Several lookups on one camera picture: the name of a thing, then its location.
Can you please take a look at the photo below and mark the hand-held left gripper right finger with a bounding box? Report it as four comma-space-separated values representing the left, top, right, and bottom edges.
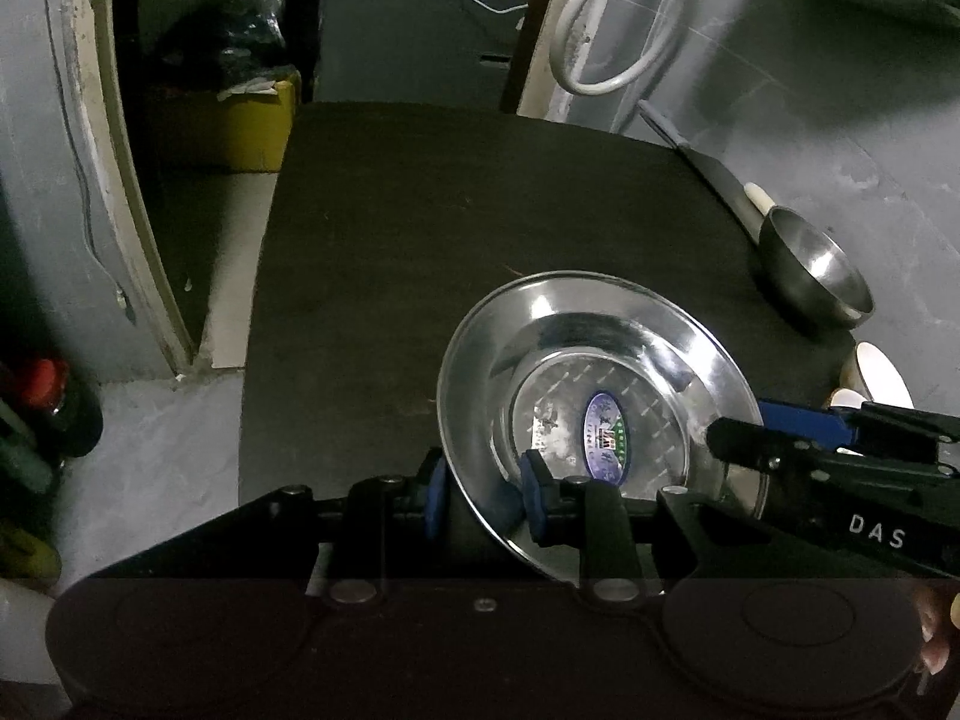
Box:
520, 450, 923, 606

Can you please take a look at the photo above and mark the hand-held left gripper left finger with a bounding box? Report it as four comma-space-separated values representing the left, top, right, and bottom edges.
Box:
112, 450, 451, 606

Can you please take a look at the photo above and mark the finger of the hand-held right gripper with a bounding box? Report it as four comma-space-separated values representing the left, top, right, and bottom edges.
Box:
757, 397, 960, 452
705, 416, 955, 482

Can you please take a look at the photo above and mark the red bowl white inside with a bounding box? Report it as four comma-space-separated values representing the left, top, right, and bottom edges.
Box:
838, 341, 916, 413

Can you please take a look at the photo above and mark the stainless steel plate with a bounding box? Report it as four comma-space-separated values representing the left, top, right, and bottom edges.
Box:
436, 270, 766, 587

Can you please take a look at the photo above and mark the person's right hand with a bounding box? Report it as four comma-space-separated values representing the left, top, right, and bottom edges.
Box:
916, 585, 960, 680

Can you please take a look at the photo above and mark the stainless steel bowl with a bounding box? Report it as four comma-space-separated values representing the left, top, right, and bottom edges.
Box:
754, 206, 876, 331

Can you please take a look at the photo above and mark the steel cleaver knife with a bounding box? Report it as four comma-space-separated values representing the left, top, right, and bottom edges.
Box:
637, 101, 770, 245

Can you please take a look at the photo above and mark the red cap bottle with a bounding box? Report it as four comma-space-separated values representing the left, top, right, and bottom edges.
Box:
21, 356, 104, 460

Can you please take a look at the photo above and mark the yellow bottle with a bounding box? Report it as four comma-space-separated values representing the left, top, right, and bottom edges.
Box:
0, 521, 62, 587

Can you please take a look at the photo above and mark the yellow bin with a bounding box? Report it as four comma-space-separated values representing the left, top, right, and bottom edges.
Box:
216, 71, 301, 173

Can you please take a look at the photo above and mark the green bottle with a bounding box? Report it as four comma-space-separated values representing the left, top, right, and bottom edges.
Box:
0, 401, 55, 497

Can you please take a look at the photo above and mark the wooden board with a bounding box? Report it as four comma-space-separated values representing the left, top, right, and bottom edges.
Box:
499, 0, 595, 122

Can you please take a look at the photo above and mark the dark cabinet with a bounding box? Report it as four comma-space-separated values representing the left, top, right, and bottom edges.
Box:
315, 0, 542, 107

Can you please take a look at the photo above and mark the black plastic bag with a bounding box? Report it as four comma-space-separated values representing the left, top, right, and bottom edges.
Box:
171, 0, 290, 102

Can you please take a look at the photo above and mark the thick white cable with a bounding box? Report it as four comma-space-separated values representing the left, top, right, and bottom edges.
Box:
549, 0, 689, 97

